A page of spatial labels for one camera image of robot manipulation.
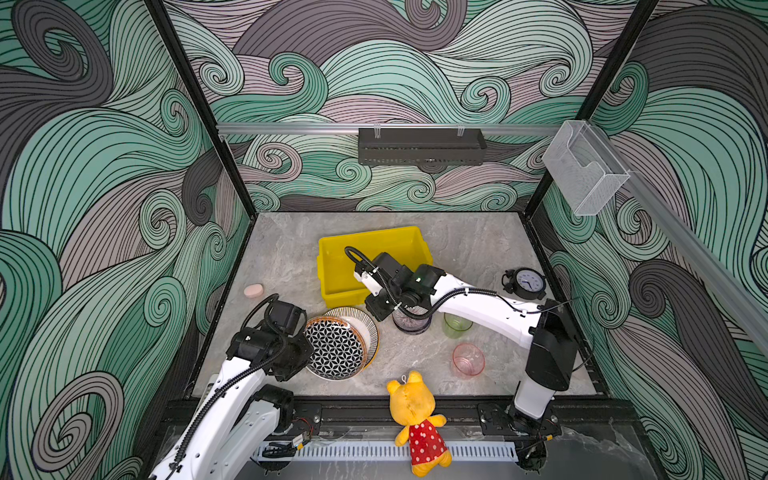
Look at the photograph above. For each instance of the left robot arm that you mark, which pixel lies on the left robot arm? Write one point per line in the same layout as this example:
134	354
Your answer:
244	405

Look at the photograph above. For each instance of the white slotted cable duct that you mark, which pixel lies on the white slotted cable duct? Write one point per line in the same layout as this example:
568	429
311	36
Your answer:
357	451

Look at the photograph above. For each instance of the black alarm clock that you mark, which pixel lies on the black alarm clock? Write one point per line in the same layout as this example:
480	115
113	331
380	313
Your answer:
525	283

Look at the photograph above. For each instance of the green plastic cup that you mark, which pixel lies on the green plastic cup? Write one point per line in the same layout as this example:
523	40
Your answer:
455	327

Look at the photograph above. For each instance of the clear acrylic wall holder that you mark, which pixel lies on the clear acrylic wall holder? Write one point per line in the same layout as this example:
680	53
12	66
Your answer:
585	166

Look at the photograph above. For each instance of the purple striped bowl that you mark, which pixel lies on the purple striped bowl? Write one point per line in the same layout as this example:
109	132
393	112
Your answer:
409	325

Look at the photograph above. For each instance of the white plate black striped rim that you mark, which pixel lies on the white plate black striped rim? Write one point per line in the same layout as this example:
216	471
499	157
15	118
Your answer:
364	324

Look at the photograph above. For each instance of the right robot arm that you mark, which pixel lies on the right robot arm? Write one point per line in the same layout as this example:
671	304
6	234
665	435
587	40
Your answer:
421	293

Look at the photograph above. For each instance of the geometric patterned plate orange rim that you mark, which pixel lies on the geometric patterned plate orange rim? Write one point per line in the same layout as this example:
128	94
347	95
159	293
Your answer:
339	349

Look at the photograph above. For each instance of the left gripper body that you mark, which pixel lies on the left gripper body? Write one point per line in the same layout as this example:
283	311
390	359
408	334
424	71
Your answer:
297	355

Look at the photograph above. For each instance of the pink soap bar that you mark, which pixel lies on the pink soap bar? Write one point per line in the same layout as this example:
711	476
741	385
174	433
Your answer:
254	291

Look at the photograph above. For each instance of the yellow plush bear red dress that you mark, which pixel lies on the yellow plush bear red dress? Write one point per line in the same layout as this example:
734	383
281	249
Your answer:
412	405

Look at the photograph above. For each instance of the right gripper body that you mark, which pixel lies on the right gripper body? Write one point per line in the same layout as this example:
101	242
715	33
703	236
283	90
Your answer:
387	299

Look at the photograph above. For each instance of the pink plastic cup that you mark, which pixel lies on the pink plastic cup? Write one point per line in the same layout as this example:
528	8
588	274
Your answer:
467	360

